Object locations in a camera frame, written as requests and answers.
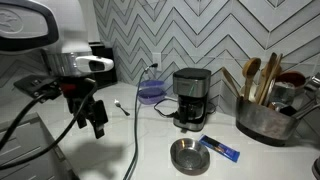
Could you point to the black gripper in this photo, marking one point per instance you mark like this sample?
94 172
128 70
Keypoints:
83 100

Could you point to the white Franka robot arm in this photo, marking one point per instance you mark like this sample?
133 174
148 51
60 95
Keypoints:
66 20

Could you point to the oval-head wooden spoon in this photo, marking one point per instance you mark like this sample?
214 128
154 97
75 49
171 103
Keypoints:
230 80

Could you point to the slotted wooden spoon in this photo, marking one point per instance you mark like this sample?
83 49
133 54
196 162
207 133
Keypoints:
251 68

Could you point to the steel utensil holder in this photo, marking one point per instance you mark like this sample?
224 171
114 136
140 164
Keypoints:
263 120

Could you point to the shiny steel utensil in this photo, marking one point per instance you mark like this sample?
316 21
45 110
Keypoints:
313 83

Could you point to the grey panelled cabinet front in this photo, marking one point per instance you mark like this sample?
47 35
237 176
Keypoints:
36 133

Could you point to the large purple-lidded plastic container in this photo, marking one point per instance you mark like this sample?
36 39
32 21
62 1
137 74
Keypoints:
150 96

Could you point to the small purple-lidded plastic container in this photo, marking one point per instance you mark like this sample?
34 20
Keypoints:
151 84

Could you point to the black toaster oven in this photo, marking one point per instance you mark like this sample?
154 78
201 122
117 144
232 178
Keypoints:
103 50

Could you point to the steel bowl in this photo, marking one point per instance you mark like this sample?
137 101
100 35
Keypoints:
190 156

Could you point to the white upper cabinet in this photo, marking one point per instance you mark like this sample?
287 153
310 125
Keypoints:
88 20

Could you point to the black steel coffee maker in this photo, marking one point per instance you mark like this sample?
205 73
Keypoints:
191 86

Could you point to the blue snack bar wrapper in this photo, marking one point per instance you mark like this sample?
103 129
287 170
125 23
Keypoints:
220 148

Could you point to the cream round cup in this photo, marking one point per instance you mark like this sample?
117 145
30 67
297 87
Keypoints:
252 93

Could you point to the flat wooden spatula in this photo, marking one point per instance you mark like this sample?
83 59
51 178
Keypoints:
271 60

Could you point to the shiny steel measuring cup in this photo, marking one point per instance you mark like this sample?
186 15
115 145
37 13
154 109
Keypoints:
281 93

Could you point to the thin wooden stirrer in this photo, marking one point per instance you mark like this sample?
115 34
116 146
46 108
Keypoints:
280 60

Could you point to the dark red ladle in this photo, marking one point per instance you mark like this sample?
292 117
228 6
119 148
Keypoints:
293 78

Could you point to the dark round object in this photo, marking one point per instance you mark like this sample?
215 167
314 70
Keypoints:
316 168

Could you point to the white wall outlet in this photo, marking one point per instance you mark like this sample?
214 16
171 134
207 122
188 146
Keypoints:
156 58

